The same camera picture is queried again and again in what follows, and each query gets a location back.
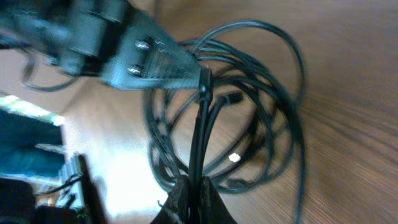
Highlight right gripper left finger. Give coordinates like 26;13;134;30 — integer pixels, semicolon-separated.
150;176;188;224

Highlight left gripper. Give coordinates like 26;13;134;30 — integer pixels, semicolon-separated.
59;0;201;90

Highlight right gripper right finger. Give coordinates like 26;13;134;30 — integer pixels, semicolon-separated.
200;177;237;224

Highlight black cable bundle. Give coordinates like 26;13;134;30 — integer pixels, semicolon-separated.
141;20;307;224

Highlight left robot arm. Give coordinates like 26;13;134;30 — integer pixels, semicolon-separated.
1;0;201;92

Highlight left camera cable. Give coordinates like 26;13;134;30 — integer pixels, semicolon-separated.
20;49;78;93

